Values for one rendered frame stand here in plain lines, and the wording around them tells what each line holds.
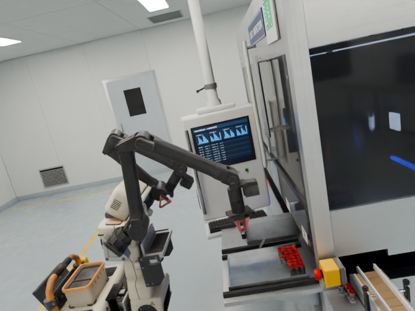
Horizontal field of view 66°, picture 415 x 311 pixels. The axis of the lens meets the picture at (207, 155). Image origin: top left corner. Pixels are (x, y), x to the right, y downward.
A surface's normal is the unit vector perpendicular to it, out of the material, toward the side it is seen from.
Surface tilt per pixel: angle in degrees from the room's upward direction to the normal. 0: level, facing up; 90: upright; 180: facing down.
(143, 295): 90
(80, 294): 92
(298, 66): 90
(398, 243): 90
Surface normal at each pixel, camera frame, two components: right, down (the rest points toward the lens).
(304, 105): -0.03, 0.24
